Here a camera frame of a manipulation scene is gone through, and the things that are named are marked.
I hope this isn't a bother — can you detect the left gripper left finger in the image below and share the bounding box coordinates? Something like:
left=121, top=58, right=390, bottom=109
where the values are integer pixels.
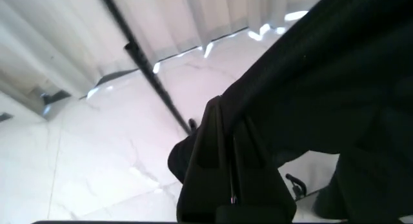
left=176, top=95, right=234, bottom=223

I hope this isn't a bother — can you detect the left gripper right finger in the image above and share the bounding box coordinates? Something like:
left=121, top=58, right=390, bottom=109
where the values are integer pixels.
left=232, top=117, right=297, bottom=223

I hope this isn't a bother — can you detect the black garment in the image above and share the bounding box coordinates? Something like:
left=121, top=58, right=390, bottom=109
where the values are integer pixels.
left=166, top=0, right=413, bottom=223

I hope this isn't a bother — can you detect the black clothes rack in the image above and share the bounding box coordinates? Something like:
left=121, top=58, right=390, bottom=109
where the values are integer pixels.
left=97, top=0, right=198, bottom=136

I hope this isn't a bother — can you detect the white curtain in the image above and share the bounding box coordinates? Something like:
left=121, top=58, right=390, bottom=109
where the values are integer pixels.
left=0, top=0, right=327, bottom=101

